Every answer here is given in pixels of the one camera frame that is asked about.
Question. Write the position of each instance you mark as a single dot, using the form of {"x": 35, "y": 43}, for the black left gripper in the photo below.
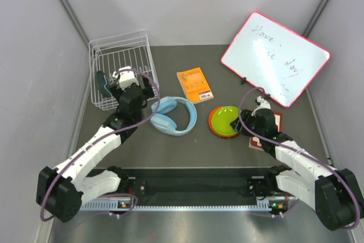
{"x": 147, "y": 92}

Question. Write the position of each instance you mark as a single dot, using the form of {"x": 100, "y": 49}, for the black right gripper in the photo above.
{"x": 246, "y": 116}

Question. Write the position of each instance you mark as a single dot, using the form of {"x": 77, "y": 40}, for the teal blue plate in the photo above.
{"x": 104, "y": 85}

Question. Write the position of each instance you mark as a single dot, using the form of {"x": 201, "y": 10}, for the lime green plate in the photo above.
{"x": 226, "y": 120}

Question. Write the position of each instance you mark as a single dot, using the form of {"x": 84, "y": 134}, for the red floral plate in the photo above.
{"x": 216, "y": 129}

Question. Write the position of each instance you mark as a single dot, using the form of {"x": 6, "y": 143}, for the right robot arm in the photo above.
{"x": 333, "y": 194}

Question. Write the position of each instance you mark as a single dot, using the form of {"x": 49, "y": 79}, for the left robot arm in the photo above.
{"x": 62, "y": 190}

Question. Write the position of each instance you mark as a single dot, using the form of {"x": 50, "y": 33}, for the red bordered book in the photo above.
{"x": 254, "y": 142}

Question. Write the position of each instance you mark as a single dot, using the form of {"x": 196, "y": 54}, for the light blue headphones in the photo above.
{"x": 175, "y": 116}

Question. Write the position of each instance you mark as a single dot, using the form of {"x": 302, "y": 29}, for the pink framed whiteboard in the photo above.
{"x": 275, "y": 58}

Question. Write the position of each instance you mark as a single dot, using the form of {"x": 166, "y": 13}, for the orange paperback book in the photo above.
{"x": 194, "y": 85}

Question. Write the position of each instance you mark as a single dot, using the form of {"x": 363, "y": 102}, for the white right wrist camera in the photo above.
{"x": 261, "y": 103}

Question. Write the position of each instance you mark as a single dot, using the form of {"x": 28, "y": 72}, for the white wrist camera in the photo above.
{"x": 261, "y": 103}
{"x": 125, "y": 79}

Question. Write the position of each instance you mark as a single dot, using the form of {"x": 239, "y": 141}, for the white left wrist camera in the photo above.
{"x": 125, "y": 79}

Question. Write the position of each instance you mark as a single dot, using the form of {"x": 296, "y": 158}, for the white wire dish rack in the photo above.
{"x": 112, "y": 53}

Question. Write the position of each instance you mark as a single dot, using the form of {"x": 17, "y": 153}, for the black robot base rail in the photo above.
{"x": 198, "y": 185}

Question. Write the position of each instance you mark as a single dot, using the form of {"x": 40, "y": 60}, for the grey slotted cable duct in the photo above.
{"x": 116, "y": 205}

